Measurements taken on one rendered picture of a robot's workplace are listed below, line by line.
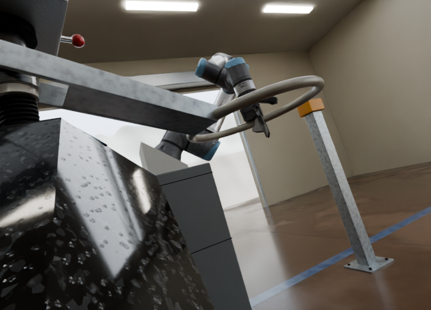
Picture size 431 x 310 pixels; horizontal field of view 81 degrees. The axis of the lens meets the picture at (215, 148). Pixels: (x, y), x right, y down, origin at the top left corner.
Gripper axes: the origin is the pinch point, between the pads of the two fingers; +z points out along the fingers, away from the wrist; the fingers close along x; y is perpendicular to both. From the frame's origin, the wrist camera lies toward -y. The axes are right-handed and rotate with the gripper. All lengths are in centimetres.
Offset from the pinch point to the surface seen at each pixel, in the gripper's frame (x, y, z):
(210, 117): 47.4, 8.1, -5.7
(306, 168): -594, -4, 69
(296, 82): 41.8, -15.5, -5.9
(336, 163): -67, -26, 28
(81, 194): 96, 5, 7
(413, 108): -549, -257, 21
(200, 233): -9, 52, 33
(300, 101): 9.5, -16.6, -6.1
